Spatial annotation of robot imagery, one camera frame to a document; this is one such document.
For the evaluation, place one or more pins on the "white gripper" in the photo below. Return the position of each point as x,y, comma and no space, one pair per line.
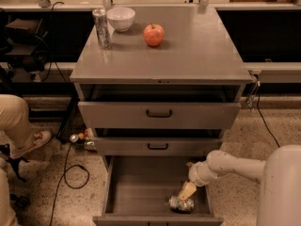
195,175

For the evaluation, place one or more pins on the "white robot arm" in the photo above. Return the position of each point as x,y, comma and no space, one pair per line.
279,177

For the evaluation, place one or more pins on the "grey bottom drawer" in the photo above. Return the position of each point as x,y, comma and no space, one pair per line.
139,187

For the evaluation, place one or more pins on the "grey drawer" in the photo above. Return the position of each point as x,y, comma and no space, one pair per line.
157,142
174,108
139,187

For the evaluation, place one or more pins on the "grey metal drawer cabinet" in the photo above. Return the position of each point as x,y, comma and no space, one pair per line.
195,53

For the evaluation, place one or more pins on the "grey middle drawer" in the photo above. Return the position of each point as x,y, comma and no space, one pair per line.
157,142

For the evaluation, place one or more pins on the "grey top drawer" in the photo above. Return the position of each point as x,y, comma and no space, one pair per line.
174,108

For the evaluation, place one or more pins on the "tall silver can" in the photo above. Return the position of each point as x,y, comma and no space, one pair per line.
101,25

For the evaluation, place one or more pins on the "pile of cans on floor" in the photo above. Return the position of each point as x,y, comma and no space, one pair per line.
81,141

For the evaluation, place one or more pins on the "red apple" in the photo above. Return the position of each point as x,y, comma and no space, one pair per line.
153,34

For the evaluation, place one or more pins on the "white red sneaker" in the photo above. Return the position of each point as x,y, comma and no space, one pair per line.
40,139

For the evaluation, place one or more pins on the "black chair base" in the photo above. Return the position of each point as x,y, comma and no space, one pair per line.
19,201

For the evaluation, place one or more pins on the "white bowl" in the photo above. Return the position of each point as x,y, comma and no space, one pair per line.
121,19

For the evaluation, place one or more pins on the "person's leg beige trousers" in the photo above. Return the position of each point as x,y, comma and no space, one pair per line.
14,122

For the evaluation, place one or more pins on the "black equipment on left shelf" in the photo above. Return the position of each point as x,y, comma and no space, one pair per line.
22,42

